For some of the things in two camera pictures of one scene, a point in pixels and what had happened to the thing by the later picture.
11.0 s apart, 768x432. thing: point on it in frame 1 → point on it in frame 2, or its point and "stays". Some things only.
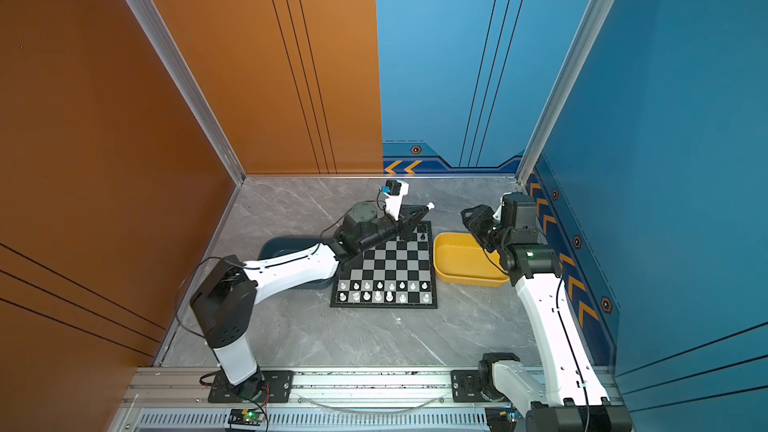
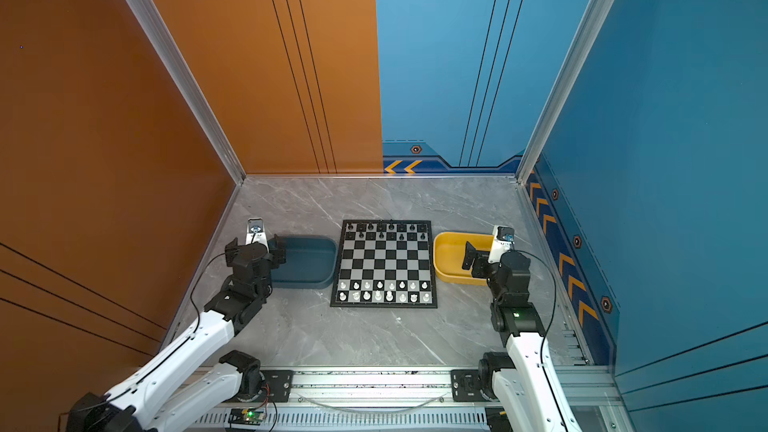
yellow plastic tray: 459,258 stays
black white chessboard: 392,274 stays
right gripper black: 475,221 → 482,261
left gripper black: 403,224 → 279,254
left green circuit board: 248,416 stays
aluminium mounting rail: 168,399 stays
